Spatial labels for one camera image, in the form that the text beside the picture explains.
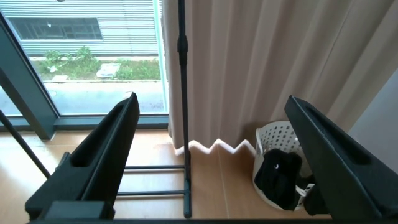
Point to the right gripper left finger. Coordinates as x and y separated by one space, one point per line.
105 168

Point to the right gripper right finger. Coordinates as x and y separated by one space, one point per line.
328 180

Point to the black clothes rack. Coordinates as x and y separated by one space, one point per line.
184 93

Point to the beige curtain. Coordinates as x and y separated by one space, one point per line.
248 62

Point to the white laundry basket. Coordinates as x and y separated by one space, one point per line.
276 135

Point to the window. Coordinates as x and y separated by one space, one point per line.
93 93

